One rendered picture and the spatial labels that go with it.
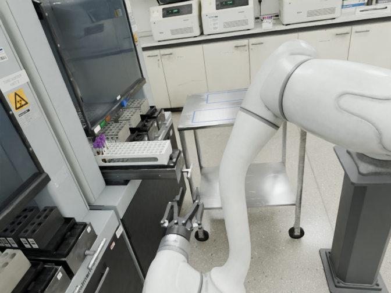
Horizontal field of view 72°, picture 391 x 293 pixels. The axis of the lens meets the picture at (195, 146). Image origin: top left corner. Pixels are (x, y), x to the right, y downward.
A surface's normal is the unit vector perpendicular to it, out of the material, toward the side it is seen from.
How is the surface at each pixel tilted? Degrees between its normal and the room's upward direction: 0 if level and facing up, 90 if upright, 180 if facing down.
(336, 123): 87
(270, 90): 70
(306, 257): 0
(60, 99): 90
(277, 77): 52
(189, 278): 39
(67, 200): 90
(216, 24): 90
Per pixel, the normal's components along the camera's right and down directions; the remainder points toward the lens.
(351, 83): -0.55, -0.40
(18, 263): 0.98, -0.04
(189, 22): -0.19, 0.53
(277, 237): -0.15, -0.85
